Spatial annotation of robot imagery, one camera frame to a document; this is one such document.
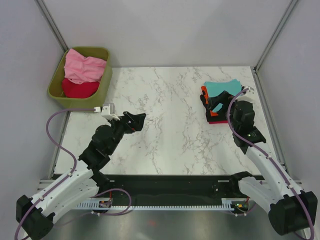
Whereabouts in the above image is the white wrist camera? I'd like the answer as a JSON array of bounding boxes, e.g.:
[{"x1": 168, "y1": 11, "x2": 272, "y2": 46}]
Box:
[
  {"x1": 238, "y1": 86, "x2": 255, "y2": 103},
  {"x1": 94, "y1": 102, "x2": 120, "y2": 121}
]

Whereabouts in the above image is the folded black t shirt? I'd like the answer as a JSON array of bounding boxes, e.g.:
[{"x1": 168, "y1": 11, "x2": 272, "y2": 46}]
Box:
[{"x1": 205, "y1": 111, "x2": 227, "y2": 122}]

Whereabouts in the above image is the folded orange t shirt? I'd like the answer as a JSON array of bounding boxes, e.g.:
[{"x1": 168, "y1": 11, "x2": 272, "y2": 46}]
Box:
[{"x1": 200, "y1": 85, "x2": 219, "y2": 117}]

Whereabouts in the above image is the white slotted cable duct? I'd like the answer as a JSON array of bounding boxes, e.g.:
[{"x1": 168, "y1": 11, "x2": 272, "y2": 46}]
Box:
[{"x1": 74, "y1": 198, "x2": 248, "y2": 211}]

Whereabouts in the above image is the pink t shirt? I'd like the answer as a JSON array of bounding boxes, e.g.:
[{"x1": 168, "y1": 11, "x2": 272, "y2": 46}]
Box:
[{"x1": 64, "y1": 49, "x2": 107, "y2": 85}]

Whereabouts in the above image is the folded teal t shirt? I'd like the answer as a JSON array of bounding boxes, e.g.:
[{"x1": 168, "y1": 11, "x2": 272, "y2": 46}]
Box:
[{"x1": 203, "y1": 79, "x2": 242, "y2": 110}]

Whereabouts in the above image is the left aluminium frame post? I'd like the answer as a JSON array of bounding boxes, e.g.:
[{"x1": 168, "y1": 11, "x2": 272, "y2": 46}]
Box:
[{"x1": 34, "y1": 0, "x2": 69, "y2": 52}]

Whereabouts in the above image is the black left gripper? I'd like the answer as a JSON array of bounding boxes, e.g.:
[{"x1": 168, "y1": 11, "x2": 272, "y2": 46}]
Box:
[{"x1": 107, "y1": 111, "x2": 146, "y2": 154}]

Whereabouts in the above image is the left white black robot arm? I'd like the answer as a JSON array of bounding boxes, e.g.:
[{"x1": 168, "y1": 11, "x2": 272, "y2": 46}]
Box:
[{"x1": 14, "y1": 106, "x2": 146, "y2": 240}]

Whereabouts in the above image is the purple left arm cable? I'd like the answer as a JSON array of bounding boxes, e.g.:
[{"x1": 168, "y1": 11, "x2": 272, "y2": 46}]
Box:
[{"x1": 14, "y1": 107, "x2": 96, "y2": 240}]

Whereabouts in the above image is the right aluminium frame post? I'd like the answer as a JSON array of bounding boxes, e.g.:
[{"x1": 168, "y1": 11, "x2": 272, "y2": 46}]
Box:
[{"x1": 252, "y1": 0, "x2": 300, "y2": 73}]

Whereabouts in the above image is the aluminium frame post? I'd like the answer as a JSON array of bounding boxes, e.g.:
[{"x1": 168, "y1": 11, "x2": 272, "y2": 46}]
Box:
[
  {"x1": 252, "y1": 0, "x2": 300, "y2": 73},
  {"x1": 34, "y1": 0, "x2": 69, "y2": 52}
]

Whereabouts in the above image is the olive green plastic bin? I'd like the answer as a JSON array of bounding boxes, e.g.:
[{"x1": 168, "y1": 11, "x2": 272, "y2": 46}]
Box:
[{"x1": 47, "y1": 46, "x2": 113, "y2": 109}]

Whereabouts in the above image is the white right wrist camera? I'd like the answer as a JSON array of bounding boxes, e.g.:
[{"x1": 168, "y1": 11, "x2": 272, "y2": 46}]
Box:
[{"x1": 238, "y1": 86, "x2": 255, "y2": 103}]

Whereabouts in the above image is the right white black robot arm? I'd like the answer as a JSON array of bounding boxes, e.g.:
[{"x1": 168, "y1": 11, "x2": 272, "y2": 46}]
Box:
[{"x1": 200, "y1": 86, "x2": 318, "y2": 240}]

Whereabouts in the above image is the folded magenta t shirt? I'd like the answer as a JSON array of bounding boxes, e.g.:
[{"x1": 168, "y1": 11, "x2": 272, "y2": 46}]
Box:
[{"x1": 208, "y1": 120, "x2": 228, "y2": 125}]

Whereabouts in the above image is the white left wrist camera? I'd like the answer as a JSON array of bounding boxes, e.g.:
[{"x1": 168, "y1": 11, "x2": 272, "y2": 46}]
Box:
[{"x1": 94, "y1": 102, "x2": 120, "y2": 121}]

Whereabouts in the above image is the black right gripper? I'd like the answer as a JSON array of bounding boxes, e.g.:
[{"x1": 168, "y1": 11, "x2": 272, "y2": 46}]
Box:
[{"x1": 207, "y1": 90, "x2": 239, "y2": 131}]

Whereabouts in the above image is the red t shirt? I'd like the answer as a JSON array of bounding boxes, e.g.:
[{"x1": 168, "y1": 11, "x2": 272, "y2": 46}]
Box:
[{"x1": 61, "y1": 78, "x2": 100, "y2": 99}]

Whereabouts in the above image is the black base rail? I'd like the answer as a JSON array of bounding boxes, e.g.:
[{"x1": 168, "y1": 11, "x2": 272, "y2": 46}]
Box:
[{"x1": 98, "y1": 174, "x2": 266, "y2": 207}]

